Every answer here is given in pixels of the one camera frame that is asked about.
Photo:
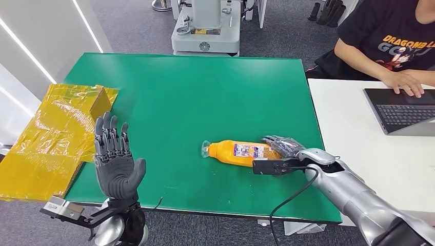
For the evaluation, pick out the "white machine base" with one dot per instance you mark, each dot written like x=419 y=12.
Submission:
x=207 y=37

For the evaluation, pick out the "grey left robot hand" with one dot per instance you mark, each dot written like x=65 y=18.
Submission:
x=114 y=169

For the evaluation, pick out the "chrome round stand base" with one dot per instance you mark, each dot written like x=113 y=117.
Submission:
x=161 y=4

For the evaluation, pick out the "white desk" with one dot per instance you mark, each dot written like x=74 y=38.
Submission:
x=367 y=159

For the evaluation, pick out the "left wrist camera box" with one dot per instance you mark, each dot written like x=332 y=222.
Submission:
x=63 y=207

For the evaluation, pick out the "person's right forearm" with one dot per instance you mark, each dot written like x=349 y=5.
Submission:
x=360 y=59

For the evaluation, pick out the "yellow taped cardboard box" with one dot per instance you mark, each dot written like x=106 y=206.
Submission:
x=44 y=146

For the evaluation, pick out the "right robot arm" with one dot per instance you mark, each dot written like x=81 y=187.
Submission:
x=357 y=200

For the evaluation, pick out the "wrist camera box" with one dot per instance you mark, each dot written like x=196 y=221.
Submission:
x=268 y=167
x=63 y=207

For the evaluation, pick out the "person's right hand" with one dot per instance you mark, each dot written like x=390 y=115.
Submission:
x=402 y=83

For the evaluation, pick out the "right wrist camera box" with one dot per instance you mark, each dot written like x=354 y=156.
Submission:
x=268 y=167

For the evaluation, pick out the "person's left forearm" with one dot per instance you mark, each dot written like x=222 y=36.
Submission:
x=423 y=76

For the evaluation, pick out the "black leaning objects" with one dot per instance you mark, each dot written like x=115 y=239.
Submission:
x=328 y=13

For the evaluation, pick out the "orange labelled bottle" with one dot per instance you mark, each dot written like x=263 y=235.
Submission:
x=231 y=154

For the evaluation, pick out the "white table foot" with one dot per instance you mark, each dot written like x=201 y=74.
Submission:
x=263 y=223

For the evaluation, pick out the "green table mat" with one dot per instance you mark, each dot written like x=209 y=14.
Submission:
x=190 y=102

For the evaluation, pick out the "person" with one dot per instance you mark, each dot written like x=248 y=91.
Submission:
x=380 y=30

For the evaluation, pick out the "dark grey laptop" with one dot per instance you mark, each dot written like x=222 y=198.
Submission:
x=397 y=112

